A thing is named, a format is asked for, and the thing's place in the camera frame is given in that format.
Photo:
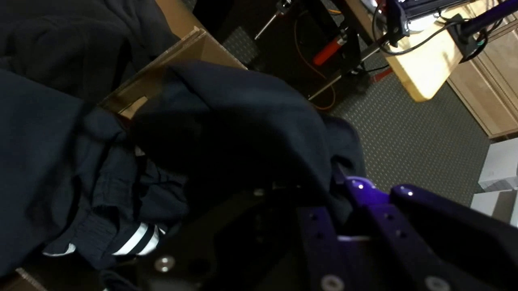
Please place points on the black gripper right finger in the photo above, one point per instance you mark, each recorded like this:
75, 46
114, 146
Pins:
431, 237

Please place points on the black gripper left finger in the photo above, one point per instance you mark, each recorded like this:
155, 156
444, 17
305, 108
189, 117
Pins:
227, 243

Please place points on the black jersey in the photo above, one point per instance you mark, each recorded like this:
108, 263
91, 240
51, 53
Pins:
244, 124

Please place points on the white box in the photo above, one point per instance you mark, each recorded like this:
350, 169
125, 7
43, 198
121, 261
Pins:
503, 164
488, 205

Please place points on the cardboard box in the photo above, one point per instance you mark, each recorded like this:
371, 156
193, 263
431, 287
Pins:
184, 49

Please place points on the wooden drawer cabinet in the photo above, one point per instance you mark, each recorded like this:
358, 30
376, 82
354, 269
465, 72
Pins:
491, 82

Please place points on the light wooden table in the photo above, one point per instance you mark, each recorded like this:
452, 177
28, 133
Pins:
426, 59

